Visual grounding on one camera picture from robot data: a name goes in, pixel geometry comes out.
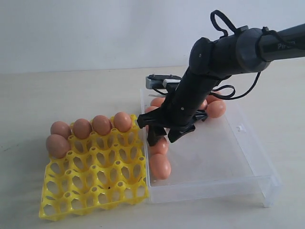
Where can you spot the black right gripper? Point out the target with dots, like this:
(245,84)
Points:
(179,110)

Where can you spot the brown egg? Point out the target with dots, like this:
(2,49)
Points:
(150,108)
(216,109)
(122,121)
(212,98)
(161,147)
(60,128)
(160,166)
(157,101)
(203,106)
(81,128)
(101,124)
(57,145)

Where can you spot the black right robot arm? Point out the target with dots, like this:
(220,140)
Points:
(210,62)

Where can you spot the clear plastic storage box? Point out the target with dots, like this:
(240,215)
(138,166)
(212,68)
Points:
(222,157)

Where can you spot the yellow plastic egg tray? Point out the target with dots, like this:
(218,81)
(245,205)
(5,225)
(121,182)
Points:
(101,171)

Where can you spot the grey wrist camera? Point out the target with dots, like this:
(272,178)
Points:
(159,81)

